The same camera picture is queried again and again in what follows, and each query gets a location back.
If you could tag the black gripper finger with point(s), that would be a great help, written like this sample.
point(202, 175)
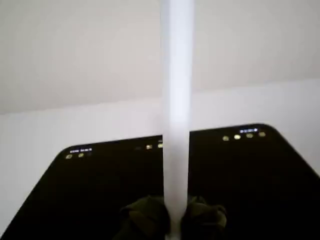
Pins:
point(205, 220)
point(145, 220)

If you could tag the white apple pencil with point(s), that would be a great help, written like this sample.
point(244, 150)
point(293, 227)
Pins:
point(177, 100)

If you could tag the black screen ipad tablet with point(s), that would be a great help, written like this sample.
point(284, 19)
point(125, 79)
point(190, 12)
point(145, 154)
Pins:
point(75, 187)

